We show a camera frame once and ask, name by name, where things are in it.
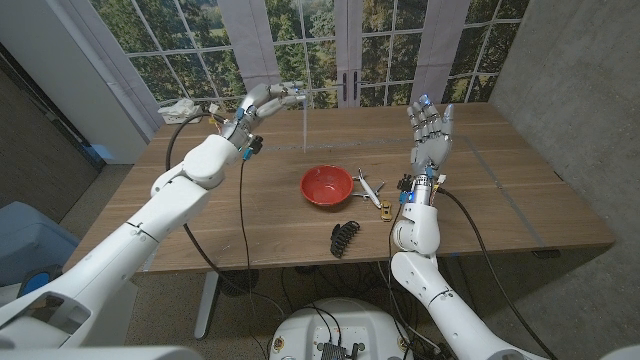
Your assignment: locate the black hair claw clip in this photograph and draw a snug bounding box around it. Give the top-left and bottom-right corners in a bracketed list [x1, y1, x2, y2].
[328, 220, 361, 259]

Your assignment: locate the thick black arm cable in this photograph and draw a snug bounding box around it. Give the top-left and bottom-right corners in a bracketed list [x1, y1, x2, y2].
[435, 187, 560, 360]
[165, 112, 236, 281]

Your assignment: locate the white toy airplane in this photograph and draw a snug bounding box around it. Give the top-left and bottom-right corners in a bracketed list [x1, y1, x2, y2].
[351, 167, 386, 210]

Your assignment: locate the white robot torso rim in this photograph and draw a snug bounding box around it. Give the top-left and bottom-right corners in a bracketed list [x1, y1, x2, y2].
[0, 345, 204, 360]

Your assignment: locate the white table leg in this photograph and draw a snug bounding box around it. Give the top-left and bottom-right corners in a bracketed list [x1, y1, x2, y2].
[193, 269, 221, 341]

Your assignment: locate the red bowl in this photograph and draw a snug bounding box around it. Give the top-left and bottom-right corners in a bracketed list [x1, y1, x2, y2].
[299, 164, 355, 207]

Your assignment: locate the black and blue floor object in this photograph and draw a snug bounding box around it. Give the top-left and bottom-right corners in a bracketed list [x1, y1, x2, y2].
[17, 264, 64, 299]

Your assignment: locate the blue plastic bin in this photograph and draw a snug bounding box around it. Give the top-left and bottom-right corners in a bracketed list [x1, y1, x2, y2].
[0, 201, 81, 287]

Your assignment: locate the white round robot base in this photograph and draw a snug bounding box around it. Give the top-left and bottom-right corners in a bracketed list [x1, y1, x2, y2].
[268, 298, 412, 360]

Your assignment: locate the clear plastic pipette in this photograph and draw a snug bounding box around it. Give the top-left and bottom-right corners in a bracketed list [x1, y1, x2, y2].
[301, 93, 309, 154]

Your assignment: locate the black ribbed round disc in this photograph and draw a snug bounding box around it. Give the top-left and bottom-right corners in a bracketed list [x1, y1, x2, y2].
[219, 268, 261, 297]

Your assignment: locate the printed window backdrop cloth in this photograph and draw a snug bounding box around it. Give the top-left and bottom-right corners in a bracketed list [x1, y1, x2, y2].
[67, 0, 531, 114]

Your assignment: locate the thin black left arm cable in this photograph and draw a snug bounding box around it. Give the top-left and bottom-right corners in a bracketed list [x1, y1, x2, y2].
[238, 157, 261, 321]

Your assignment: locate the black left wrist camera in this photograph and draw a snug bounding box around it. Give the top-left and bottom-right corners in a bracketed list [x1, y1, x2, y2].
[241, 134, 265, 161]

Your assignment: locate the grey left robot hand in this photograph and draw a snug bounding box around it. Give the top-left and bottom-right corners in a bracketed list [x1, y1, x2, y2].
[234, 80, 307, 132]

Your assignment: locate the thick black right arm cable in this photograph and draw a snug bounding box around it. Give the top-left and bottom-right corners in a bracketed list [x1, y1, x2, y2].
[435, 187, 560, 360]

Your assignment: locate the black floor cable tangle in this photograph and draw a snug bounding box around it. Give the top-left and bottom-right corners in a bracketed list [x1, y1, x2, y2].
[279, 259, 451, 360]

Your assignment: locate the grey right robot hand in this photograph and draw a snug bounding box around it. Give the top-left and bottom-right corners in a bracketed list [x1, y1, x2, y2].
[406, 93, 457, 179]

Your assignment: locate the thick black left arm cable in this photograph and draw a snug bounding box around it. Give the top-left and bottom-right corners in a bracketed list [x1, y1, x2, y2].
[165, 112, 236, 281]

